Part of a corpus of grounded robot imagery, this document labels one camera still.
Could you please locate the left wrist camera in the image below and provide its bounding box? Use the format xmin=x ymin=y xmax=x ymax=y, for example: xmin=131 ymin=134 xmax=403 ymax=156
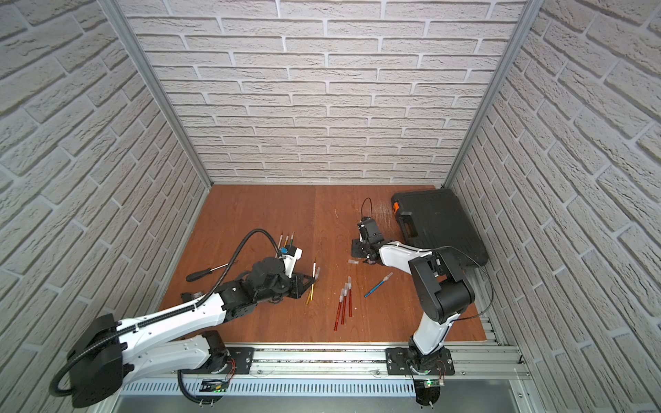
xmin=281 ymin=245 xmax=302 ymax=278

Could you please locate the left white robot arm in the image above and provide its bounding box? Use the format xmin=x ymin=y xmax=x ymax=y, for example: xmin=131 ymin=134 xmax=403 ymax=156
xmin=49 ymin=255 xmax=316 ymax=409

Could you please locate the red carving knife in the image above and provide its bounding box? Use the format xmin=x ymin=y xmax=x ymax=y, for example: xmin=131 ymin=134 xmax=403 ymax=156
xmin=333 ymin=288 xmax=346 ymax=331
xmin=346 ymin=276 xmax=353 ymax=318
xmin=340 ymin=283 xmax=349 ymax=325

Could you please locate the black handled screwdriver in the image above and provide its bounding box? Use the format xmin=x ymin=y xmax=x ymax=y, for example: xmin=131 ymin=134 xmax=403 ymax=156
xmin=185 ymin=263 xmax=228 ymax=282

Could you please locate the black plastic tool case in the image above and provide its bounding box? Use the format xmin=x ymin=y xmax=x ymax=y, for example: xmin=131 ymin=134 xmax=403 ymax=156
xmin=391 ymin=189 xmax=489 ymax=267

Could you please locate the small black clamp piece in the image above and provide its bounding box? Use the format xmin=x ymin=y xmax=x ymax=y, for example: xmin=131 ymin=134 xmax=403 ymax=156
xmin=180 ymin=292 xmax=205 ymax=303

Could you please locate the blue carving knife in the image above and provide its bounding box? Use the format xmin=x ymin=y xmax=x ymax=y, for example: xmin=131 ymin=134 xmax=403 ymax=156
xmin=364 ymin=272 xmax=394 ymax=298

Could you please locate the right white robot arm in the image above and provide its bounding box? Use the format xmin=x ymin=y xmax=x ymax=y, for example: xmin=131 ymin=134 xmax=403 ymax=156
xmin=352 ymin=216 xmax=475 ymax=380

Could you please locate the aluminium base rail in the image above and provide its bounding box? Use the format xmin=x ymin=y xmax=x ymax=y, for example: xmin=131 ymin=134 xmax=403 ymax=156
xmin=92 ymin=342 xmax=533 ymax=413

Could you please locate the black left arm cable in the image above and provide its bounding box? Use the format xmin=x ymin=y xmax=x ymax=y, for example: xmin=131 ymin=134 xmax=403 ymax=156
xmin=48 ymin=228 xmax=282 ymax=399

